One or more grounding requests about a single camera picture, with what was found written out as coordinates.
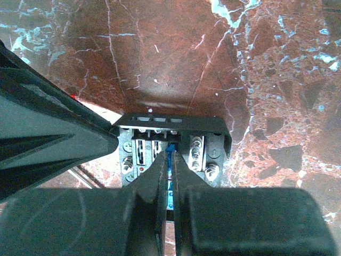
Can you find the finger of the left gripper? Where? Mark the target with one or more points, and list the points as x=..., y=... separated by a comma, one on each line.
x=44, y=131

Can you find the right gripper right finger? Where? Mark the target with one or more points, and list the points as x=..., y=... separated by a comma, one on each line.
x=245, y=221

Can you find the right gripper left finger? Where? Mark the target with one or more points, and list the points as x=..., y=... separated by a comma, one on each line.
x=126, y=221

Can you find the black fuse box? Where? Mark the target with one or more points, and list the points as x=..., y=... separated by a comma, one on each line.
x=203, y=142

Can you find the blue fuse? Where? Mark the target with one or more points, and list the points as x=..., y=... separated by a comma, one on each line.
x=169, y=150

